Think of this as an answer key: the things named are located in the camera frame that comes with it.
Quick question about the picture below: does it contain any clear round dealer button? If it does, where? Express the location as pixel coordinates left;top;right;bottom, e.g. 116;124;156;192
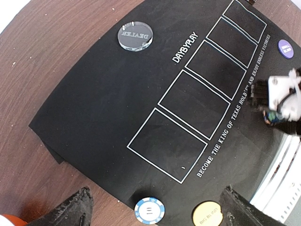
117;21;153;52

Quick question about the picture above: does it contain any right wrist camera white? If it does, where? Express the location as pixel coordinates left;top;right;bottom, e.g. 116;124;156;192
268;68;301;121

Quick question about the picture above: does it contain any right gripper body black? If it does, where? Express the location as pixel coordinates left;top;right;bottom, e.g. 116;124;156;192
247;80;269;110

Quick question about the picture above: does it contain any blue white chip stack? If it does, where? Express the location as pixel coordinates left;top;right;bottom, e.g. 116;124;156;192
134;197;165;225

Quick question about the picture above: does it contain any orange big blind button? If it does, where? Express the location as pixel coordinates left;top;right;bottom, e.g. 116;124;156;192
192;201;223;226

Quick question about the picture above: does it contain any blue small blind button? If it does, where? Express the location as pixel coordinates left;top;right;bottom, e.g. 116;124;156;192
278;39;294;59

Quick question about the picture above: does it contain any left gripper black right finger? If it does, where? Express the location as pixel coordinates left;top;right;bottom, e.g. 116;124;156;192
220;186;277;226

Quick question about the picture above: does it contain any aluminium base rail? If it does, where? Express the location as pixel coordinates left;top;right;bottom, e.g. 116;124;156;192
250;134;301;223

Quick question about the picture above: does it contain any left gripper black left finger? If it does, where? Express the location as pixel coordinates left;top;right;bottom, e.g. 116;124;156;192
28;187;94;226

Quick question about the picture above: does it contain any mixed colour chip stack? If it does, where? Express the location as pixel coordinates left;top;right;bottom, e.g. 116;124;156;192
262;110;284;126

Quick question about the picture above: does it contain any white red bowl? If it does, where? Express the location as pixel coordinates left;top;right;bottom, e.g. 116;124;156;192
0;214;27;226

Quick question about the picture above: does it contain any black poker cloth mat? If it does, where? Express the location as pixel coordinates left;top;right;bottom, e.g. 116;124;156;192
30;0;301;212

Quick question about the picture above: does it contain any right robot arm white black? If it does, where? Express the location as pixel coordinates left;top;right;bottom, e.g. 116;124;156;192
247;80;301;136

